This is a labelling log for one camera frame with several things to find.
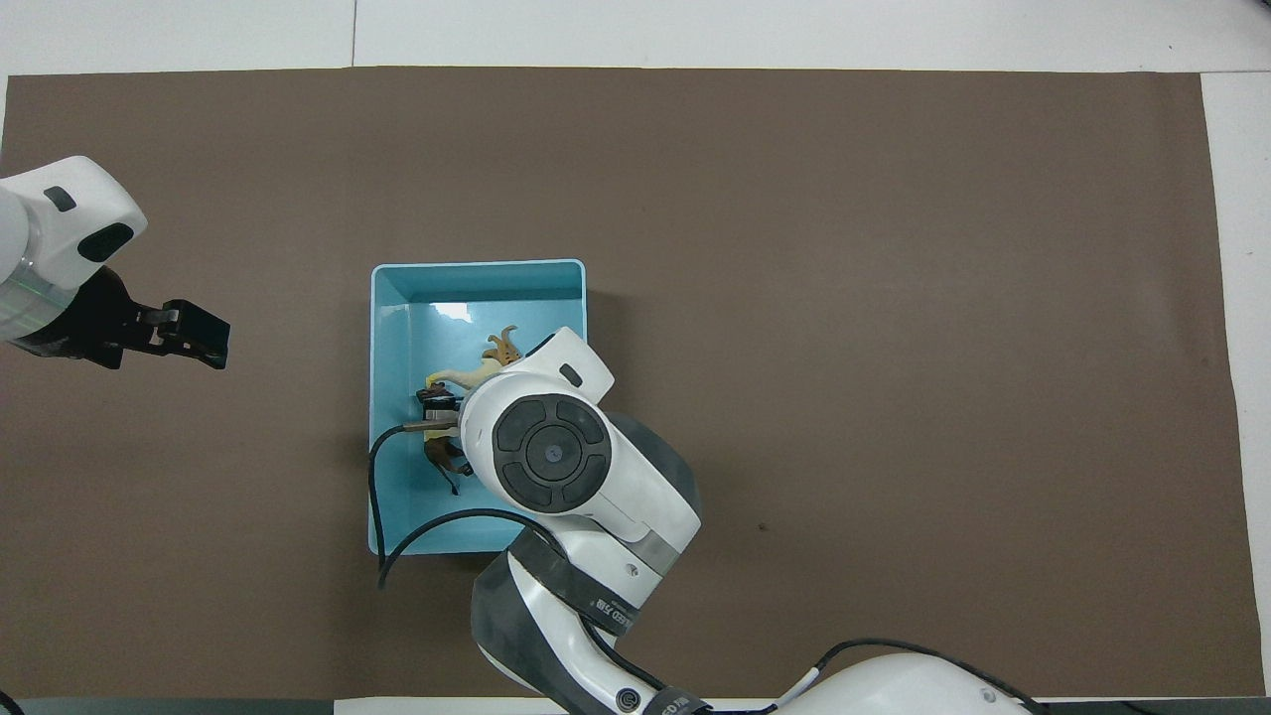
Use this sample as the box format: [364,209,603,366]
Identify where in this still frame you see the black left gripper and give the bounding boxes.
[5,263,231,371]

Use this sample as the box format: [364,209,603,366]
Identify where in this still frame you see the light blue storage box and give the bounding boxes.
[368,259,588,556]

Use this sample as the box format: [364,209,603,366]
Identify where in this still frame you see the brown table mat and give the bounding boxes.
[0,66,1264,701]

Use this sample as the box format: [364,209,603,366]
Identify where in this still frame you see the cream horse toy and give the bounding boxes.
[424,359,509,438]

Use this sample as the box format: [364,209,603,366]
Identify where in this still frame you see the brown lion toy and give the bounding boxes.
[424,437,476,498]

